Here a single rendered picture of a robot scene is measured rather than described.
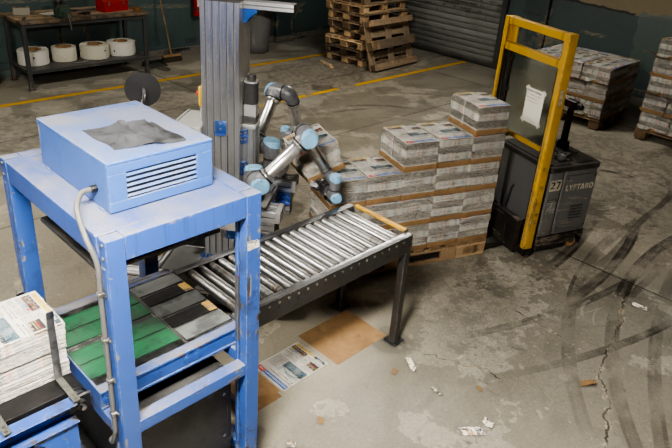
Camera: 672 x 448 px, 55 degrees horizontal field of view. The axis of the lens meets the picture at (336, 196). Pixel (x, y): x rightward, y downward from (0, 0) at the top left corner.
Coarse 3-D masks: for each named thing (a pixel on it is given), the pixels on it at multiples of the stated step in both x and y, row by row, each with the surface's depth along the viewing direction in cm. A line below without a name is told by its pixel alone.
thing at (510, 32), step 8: (504, 24) 519; (512, 24) 522; (504, 32) 520; (512, 32) 523; (504, 40) 522; (512, 40) 524; (504, 48) 524; (504, 56) 527; (504, 64) 528; (496, 72) 536; (504, 72) 536; (496, 80) 537; (504, 80) 534; (496, 88) 538; (504, 88) 539; (496, 96) 542
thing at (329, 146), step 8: (328, 136) 452; (320, 144) 444; (328, 144) 442; (336, 144) 445; (304, 152) 440; (328, 152) 445; (336, 152) 448; (304, 160) 440; (312, 160) 443; (328, 160) 448; (336, 160) 450; (304, 168) 443; (312, 168) 445; (312, 176) 447
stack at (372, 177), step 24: (360, 168) 476; (384, 168) 478; (456, 168) 491; (312, 192) 487; (360, 192) 463; (384, 192) 472; (408, 192) 481; (384, 216) 481; (408, 216) 491; (432, 216) 501; (432, 240) 512
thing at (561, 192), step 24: (504, 144) 561; (504, 168) 565; (528, 168) 536; (552, 168) 512; (576, 168) 521; (504, 192) 569; (528, 192) 540; (552, 192) 522; (576, 192) 533; (552, 216) 534; (576, 216) 547; (552, 240) 546; (576, 240) 564
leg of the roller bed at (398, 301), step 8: (408, 256) 399; (400, 264) 401; (408, 264) 402; (400, 272) 403; (400, 280) 405; (400, 288) 406; (400, 296) 409; (400, 304) 413; (392, 312) 418; (400, 312) 416; (392, 320) 420; (400, 320) 420; (392, 328) 422; (392, 336) 424
